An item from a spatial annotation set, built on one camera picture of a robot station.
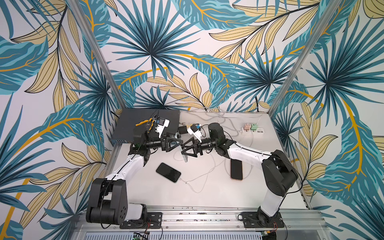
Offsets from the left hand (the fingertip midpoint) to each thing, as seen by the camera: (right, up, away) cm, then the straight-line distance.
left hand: (180, 141), depth 73 cm
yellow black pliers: (-21, +14, +36) cm, 44 cm away
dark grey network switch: (-43, +13, +37) cm, 58 cm away
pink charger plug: (+44, +7, +30) cm, 53 cm away
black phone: (+2, -8, -1) cm, 8 cm away
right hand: (-3, -9, -1) cm, 10 cm away
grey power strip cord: (+30, +12, +43) cm, 54 cm away
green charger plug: (+49, +7, +31) cm, 58 cm away
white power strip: (+53, +3, +33) cm, 63 cm away
